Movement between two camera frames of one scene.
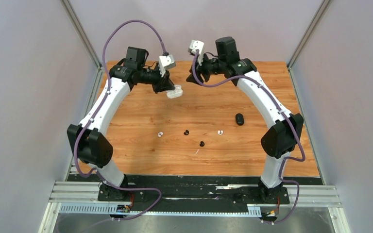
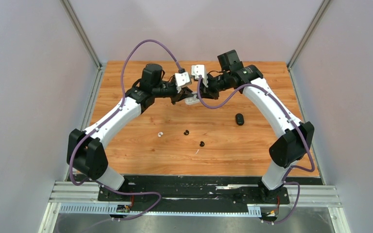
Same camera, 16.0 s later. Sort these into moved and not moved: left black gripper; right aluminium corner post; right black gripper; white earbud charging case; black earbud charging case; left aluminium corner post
Moved: right black gripper; left black gripper; white earbud charging case
Not moved: right aluminium corner post; left aluminium corner post; black earbud charging case
